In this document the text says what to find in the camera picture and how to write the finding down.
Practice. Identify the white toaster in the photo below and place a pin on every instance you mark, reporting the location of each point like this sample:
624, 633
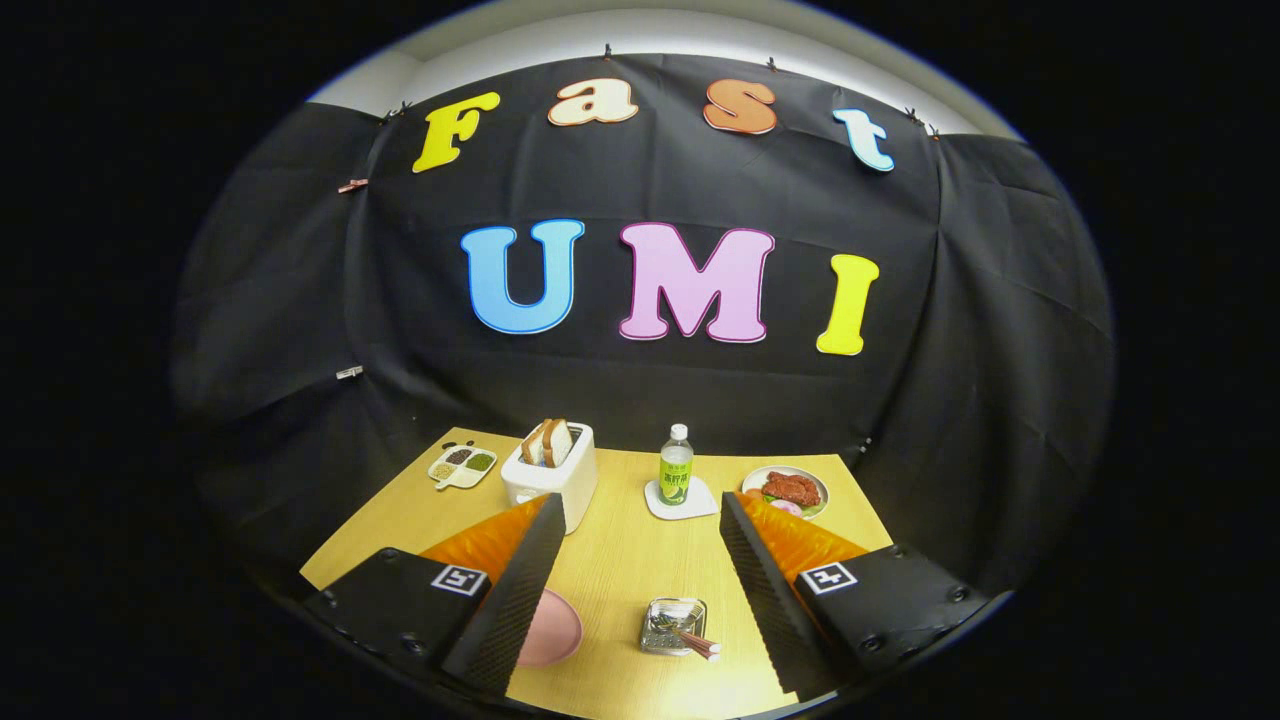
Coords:
545, 488

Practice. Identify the white divided sauce dish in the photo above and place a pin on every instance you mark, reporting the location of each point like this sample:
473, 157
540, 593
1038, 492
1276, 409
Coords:
462, 465

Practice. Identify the white bread slice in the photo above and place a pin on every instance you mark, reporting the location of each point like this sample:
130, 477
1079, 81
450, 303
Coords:
533, 446
560, 442

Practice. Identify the plate of food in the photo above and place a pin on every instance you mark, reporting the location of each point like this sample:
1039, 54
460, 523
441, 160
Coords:
790, 490

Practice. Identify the white coaster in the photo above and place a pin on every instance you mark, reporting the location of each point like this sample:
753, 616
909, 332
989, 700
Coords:
702, 506

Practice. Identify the black backdrop cloth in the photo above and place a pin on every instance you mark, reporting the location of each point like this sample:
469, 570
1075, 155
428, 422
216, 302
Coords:
660, 175

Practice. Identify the green label drink bottle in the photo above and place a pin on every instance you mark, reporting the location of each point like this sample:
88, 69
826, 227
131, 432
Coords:
676, 480

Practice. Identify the red cloth clip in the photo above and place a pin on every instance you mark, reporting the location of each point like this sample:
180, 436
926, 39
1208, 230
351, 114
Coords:
352, 185

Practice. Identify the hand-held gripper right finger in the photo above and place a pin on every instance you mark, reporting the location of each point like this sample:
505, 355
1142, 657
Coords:
770, 610

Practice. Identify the pink plate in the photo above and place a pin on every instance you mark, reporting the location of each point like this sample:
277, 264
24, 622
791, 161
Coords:
556, 630

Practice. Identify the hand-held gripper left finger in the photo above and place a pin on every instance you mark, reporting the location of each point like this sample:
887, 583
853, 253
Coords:
510, 610

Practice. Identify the metal drain basket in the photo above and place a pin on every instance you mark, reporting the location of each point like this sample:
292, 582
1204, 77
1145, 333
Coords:
658, 638

